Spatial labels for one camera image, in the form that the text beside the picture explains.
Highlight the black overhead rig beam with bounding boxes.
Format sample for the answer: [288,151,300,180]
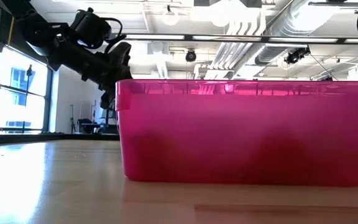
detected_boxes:
[113,32,358,44]

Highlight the white ceiling pipes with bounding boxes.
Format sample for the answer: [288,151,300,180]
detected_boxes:
[194,9,269,80]

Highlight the silver ventilation duct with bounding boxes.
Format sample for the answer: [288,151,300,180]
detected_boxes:
[253,0,338,66]

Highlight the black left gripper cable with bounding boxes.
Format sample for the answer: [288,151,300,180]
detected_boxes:
[103,17,127,54]

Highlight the black light stand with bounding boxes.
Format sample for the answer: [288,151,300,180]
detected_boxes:
[22,64,34,134]

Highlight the black aluminium table frame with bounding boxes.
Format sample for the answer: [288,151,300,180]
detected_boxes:
[0,133,121,146]

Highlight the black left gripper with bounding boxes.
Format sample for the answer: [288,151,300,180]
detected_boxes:
[47,40,134,110]

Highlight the white pendant lamp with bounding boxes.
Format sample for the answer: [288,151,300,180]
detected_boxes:
[162,4,180,27]

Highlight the black overhead camera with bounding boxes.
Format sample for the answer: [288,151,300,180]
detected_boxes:
[185,49,198,63]

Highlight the black ceiling spotlight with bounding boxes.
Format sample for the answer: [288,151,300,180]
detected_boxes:
[283,46,311,65]

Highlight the pink plastic bin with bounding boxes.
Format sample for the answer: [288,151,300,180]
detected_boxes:
[115,78,358,187]

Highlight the dark background furniture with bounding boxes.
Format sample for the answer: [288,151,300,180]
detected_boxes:
[76,117,119,135]

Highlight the thin black tripod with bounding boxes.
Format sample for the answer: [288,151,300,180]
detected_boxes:
[69,104,77,134]

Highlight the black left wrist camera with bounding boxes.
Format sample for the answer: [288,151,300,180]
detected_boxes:
[69,7,113,50]

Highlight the large window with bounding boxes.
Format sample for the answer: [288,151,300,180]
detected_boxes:
[0,46,54,133]

